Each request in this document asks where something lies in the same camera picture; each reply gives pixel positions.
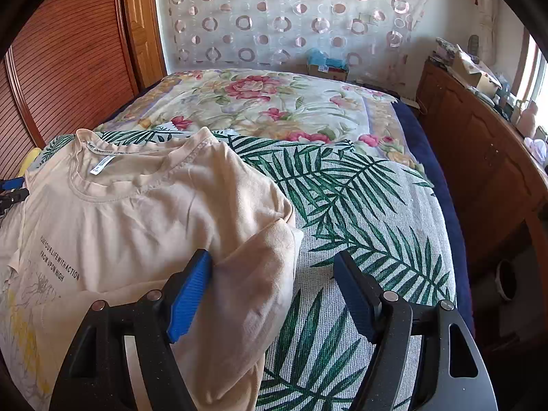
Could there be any wooden wardrobe sliding door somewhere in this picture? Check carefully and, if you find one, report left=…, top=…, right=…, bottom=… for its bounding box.
left=1, top=0, right=166, bottom=179

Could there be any open cardboard box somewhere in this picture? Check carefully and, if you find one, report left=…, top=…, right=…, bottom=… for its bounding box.
left=451, top=46, right=501, bottom=98

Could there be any dark blue mattress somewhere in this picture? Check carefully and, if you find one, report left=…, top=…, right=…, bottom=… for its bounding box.
left=392, top=101, right=475, bottom=337

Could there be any long wooden side cabinet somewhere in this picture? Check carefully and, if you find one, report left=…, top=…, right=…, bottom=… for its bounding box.
left=416, top=60, right=547, bottom=264

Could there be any beige printed t-shirt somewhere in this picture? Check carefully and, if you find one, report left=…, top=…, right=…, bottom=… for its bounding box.
left=1, top=128, right=303, bottom=410

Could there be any circle pattern sheer curtain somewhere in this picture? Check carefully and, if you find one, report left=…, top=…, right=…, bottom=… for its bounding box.
left=156, top=0, right=428, bottom=85

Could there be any yellow plush toy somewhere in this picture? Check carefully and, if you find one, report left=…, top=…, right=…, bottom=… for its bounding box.
left=17, top=148, right=42, bottom=177

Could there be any palm leaf print blanket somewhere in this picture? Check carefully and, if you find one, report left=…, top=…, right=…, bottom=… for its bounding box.
left=38, top=127, right=457, bottom=411

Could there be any floral bed sheet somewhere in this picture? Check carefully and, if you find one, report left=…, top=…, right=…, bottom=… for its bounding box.
left=98, top=69, right=424, bottom=173

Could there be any box with blue items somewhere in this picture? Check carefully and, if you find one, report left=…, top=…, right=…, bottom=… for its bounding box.
left=307, top=48, right=349, bottom=82

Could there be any pink ceramic jug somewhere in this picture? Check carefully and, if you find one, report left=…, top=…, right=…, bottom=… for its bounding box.
left=515, top=100, right=538, bottom=138

